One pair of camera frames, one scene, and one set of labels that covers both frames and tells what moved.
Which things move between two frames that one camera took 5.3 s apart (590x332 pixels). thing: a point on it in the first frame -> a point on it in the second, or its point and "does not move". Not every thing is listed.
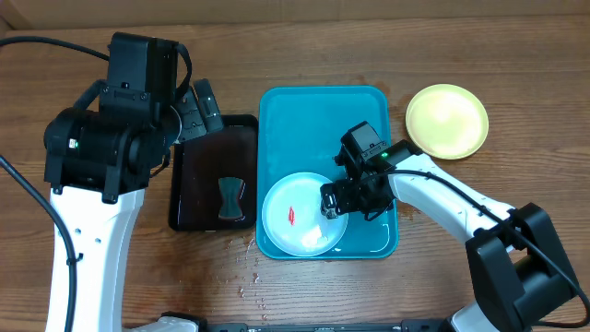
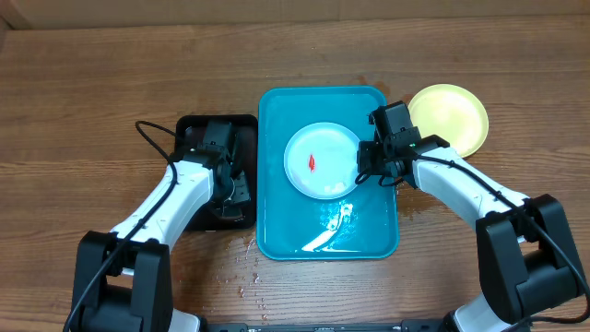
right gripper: [347, 192] -> [371, 151]
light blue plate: [292, 219] -> [321, 160]
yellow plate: [447, 121] does not move
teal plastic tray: [300, 129] does not move
